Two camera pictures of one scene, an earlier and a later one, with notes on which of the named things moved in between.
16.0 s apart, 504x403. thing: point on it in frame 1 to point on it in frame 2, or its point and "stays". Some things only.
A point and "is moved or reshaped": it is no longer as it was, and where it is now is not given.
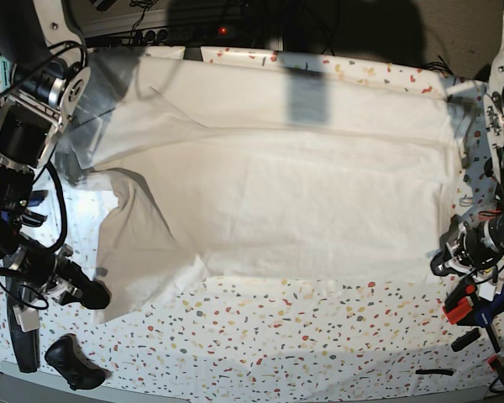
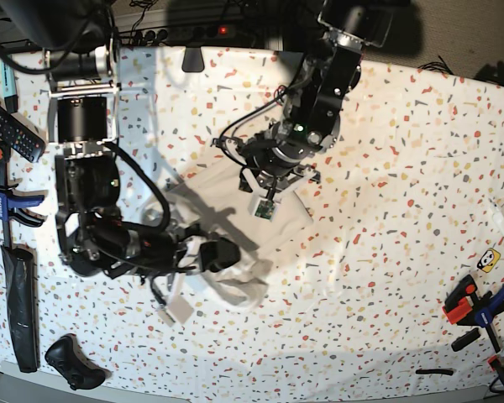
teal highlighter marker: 6,71 stays
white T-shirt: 269,167 is moved or reshaped
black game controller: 81,373 stays
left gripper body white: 27,310 to 179,309
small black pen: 448,372 stays
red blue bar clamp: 466,306 stays
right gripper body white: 476,248 to 263,204
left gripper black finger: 91,293 to 216,255
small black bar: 469,337 stays
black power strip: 187,34 stays
